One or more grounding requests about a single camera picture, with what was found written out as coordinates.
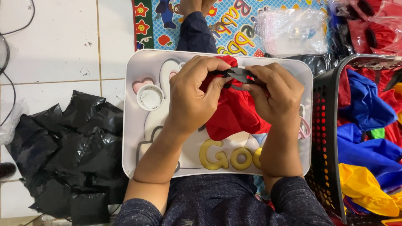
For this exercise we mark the person's left hand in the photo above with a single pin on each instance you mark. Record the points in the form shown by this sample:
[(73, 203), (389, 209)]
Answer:
[(188, 97)]

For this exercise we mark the person's right hand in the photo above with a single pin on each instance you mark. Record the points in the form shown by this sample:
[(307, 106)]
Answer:
[(279, 97)]

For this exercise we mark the red cloth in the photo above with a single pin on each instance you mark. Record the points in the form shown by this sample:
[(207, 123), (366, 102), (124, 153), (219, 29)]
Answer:
[(235, 110)]

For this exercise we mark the small white round cup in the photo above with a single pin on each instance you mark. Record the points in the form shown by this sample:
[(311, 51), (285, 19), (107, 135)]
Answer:
[(150, 98)]

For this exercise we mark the pink scissors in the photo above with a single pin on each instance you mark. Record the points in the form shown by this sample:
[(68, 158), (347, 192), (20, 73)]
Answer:
[(304, 127)]

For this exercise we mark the black plastic bag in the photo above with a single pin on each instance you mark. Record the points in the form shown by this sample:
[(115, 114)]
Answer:
[(317, 62)]

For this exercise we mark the black perforated plastic basket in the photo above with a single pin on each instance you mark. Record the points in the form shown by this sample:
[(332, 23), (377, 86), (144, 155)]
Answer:
[(325, 131)]

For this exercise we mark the white cartoon lap tray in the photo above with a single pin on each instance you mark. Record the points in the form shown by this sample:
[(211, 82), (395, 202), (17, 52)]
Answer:
[(141, 62)]

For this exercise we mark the person's dark blue trouser leg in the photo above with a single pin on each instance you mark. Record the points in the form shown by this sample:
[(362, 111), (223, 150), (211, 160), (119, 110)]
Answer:
[(196, 34)]

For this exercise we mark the pile of clear plastic bags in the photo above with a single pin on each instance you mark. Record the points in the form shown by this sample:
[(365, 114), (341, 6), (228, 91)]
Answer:
[(292, 31)]

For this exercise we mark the small blue cloth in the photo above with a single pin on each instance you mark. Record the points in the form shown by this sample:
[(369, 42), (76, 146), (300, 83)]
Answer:
[(364, 100)]

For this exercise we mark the colourful cartoon play mat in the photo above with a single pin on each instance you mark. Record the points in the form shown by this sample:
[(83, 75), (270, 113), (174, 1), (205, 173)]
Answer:
[(232, 18)]

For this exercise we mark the person's foot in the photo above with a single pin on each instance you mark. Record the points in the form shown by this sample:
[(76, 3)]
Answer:
[(196, 6)]

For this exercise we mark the green cloth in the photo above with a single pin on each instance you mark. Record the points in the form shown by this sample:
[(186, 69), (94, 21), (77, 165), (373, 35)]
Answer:
[(377, 133)]

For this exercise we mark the large blue cloth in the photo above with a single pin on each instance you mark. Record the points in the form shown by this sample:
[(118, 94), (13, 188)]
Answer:
[(370, 153)]

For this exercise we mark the person's dark blue shirt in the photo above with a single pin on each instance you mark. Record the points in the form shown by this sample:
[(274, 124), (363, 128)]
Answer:
[(219, 204)]

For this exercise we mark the heap of red cloths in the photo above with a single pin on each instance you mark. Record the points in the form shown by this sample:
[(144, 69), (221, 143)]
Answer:
[(392, 94)]

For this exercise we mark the heap of red wrapped packets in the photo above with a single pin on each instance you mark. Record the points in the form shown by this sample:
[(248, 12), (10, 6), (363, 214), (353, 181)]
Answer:
[(377, 28)]

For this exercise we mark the yellow cloth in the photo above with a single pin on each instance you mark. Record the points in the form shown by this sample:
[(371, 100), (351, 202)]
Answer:
[(361, 185)]

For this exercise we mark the pile of black plastic packets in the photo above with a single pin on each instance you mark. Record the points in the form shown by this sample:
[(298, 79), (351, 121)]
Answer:
[(69, 150)]

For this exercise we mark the crumpled clear plastic bag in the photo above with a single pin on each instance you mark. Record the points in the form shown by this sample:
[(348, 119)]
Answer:
[(9, 122)]

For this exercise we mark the black shoe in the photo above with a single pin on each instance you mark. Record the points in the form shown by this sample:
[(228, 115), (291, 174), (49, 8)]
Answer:
[(6, 171)]

